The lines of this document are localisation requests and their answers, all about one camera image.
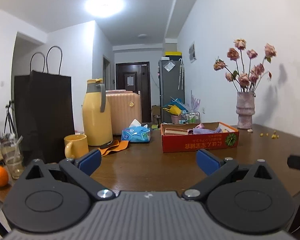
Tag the scattered yellow flower crumbs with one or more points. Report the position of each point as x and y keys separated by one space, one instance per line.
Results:
x=275 y=136

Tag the yellow flat box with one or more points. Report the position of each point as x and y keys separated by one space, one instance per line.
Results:
x=173 y=54

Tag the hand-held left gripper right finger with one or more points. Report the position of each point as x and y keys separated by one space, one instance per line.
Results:
x=207 y=161

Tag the grey refrigerator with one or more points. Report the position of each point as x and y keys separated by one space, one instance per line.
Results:
x=168 y=90

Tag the framed wall picture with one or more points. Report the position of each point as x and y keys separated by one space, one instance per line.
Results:
x=192 y=52

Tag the yellow thermos jug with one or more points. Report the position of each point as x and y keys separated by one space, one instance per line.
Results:
x=96 y=122

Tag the pink ribbed suitcase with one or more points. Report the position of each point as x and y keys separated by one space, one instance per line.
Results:
x=125 y=110

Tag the black paper bag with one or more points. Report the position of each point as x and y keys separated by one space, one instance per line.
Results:
x=45 y=110

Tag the pink ceramic vase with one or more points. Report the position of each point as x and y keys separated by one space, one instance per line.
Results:
x=245 y=110

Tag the yellow and blue bags pile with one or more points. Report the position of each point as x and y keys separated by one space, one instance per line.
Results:
x=175 y=108

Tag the mauve satin cloth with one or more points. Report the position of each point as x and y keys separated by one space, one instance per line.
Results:
x=200 y=125

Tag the round ceiling light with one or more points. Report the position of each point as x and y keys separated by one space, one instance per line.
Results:
x=105 y=5

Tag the orange brown sponge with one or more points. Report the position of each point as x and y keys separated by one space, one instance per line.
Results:
x=175 y=130

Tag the cardboard carton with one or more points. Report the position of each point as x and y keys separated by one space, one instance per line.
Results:
x=156 y=112

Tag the dried pink roses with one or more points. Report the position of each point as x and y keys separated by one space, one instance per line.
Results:
x=243 y=77

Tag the red cardboard box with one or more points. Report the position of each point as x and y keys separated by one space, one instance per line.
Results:
x=190 y=142

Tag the black camera tripod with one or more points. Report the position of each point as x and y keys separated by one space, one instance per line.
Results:
x=8 y=120

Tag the paper sheet on refrigerator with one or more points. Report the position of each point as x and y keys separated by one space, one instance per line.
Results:
x=169 y=65

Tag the blue soft tissue pack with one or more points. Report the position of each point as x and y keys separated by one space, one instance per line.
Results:
x=136 y=135

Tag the paper notice on door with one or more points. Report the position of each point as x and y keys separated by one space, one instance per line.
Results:
x=130 y=80

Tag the purple paper decoration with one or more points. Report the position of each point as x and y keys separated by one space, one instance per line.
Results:
x=195 y=102

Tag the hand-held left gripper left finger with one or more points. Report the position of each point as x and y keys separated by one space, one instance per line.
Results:
x=91 y=161

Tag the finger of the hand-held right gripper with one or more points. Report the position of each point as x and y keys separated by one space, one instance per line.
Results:
x=298 y=162

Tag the hanging folded umbrella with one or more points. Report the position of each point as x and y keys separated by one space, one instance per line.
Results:
x=181 y=75

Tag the pink plant pot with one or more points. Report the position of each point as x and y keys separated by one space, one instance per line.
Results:
x=175 y=119

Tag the yellow mug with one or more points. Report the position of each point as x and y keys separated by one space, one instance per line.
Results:
x=77 y=145

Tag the small green box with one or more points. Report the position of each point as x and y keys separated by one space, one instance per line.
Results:
x=155 y=126

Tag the clear glass with straw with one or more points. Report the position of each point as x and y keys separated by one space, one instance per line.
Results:
x=13 y=165

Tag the dark brown entrance door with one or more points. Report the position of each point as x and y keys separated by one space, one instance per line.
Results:
x=142 y=80

